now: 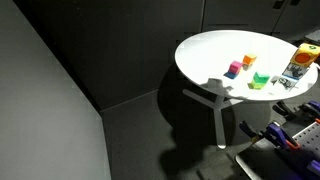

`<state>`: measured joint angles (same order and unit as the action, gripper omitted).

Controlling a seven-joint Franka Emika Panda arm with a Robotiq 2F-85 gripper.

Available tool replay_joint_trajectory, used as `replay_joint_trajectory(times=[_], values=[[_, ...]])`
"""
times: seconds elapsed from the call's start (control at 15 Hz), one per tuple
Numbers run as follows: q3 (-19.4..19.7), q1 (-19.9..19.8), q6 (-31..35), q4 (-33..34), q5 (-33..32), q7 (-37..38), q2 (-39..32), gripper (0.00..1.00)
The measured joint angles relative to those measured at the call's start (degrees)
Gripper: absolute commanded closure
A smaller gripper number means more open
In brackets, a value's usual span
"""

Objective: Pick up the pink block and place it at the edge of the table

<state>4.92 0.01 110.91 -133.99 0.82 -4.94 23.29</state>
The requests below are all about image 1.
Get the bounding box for green yellow block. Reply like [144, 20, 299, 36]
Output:
[248, 72, 270, 89]

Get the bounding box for blue flat block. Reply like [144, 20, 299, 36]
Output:
[224, 72, 238, 79]

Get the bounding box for white picture cube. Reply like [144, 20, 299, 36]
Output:
[283, 63, 308, 80]

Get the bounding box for small picture card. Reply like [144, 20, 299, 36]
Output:
[278, 76, 297, 91]

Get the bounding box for pink cube block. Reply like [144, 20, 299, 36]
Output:
[228, 61, 242, 74]

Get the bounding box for yellow orange printed cube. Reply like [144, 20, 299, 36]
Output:
[290, 43, 320, 67]

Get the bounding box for black purple clamp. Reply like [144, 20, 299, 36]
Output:
[272, 101, 320, 123]

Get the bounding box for perforated metal plate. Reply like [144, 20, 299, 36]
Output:
[235, 122, 320, 180]

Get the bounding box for white round table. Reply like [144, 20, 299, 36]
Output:
[175, 30, 318, 149]

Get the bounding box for orange cube block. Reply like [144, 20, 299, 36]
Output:
[242, 54, 257, 70]

